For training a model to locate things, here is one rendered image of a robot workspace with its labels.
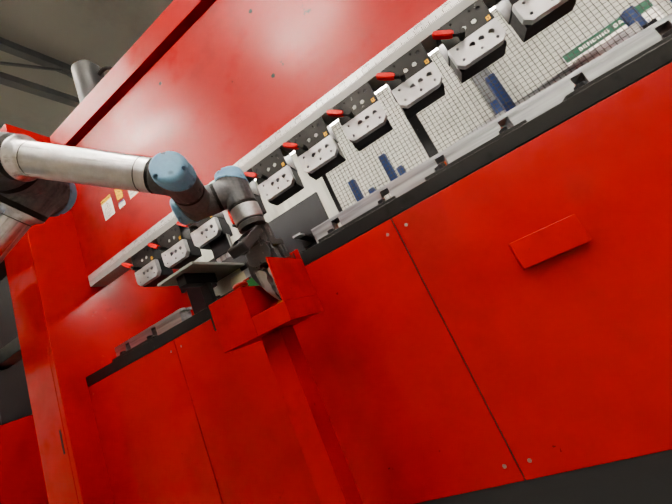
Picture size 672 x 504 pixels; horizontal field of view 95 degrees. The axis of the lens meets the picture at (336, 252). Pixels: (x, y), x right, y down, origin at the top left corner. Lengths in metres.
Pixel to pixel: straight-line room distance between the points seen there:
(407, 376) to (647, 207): 0.68
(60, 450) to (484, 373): 1.71
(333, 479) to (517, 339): 0.54
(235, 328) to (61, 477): 1.33
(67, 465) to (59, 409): 0.23
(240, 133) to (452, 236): 0.95
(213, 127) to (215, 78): 0.22
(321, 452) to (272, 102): 1.19
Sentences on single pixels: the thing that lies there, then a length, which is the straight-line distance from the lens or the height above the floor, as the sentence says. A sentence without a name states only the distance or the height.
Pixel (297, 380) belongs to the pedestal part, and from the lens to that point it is 0.75.
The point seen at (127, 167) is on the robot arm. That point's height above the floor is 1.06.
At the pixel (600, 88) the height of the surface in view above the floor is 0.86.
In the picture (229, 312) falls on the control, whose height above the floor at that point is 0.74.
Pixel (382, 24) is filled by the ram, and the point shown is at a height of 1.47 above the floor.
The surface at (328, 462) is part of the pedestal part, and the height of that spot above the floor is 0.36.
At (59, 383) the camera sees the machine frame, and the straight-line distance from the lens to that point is 1.88.
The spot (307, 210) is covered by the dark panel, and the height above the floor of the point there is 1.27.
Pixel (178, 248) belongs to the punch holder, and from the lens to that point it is 1.55.
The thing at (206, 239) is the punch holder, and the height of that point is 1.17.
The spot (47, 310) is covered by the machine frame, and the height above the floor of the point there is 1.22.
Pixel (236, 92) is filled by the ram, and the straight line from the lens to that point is 1.52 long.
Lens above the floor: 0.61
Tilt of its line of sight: 13 degrees up
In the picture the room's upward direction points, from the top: 24 degrees counter-clockwise
